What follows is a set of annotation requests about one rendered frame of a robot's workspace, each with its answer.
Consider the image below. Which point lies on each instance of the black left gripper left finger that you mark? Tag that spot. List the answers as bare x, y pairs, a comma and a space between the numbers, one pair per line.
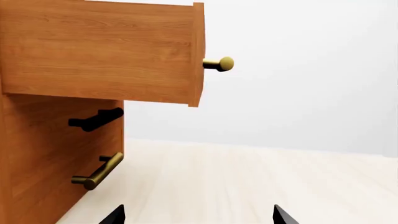
116, 217

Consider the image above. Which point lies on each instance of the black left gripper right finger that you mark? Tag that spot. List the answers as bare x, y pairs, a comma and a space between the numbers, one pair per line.
281, 217

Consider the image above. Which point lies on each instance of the wooden drawer cabinet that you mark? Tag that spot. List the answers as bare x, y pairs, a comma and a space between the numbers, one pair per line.
40, 151

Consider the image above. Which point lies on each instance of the open wooden drawer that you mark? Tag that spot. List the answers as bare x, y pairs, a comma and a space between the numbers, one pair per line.
99, 51

